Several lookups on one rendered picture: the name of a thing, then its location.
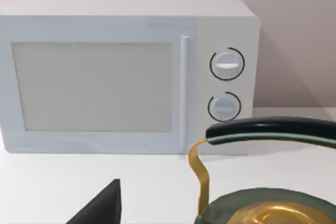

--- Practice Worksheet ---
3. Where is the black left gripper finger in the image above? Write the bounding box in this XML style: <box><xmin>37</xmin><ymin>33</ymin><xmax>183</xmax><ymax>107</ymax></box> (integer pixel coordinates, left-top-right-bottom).
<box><xmin>65</xmin><ymin>178</ymin><xmax>122</xmax><ymax>224</ymax></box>

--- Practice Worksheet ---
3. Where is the pale microwave door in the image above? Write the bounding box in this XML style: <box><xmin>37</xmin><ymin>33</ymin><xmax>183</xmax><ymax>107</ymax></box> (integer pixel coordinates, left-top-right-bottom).
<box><xmin>0</xmin><ymin>15</ymin><xmax>197</xmax><ymax>155</ymax></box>

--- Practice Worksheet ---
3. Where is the small microwave knob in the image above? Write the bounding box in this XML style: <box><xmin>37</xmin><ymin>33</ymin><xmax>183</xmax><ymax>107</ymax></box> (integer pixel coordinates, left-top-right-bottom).
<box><xmin>209</xmin><ymin>95</ymin><xmax>239</xmax><ymax>120</ymax></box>

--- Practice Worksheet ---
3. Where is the green and gold kettle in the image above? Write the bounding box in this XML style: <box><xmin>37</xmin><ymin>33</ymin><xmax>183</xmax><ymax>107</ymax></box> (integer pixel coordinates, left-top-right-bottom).
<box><xmin>187</xmin><ymin>118</ymin><xmax>336</xmax><ymax>224</ymax></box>

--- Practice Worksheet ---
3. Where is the large microwave knob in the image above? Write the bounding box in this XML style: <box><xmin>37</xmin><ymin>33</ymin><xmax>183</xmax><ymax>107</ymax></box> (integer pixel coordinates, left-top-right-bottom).
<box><xmin>212</xmin><ymin>50</ymin><xmax>243</xmax><ymax>78</ymax></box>

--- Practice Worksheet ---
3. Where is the pale microwave oven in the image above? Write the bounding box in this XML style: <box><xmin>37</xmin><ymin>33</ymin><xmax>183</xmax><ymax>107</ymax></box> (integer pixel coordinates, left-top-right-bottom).
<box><xmin>0</xmin><ymin>0</ymin><xmax>261</xmax><ymax>156</ymax></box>

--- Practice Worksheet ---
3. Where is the pale microwave door handle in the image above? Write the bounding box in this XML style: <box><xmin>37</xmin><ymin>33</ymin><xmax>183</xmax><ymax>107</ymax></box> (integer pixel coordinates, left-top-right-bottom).
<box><xmin>180</xmin><ymin>35</ymin><xmax>190</xmax><ymax>152</ymax></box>

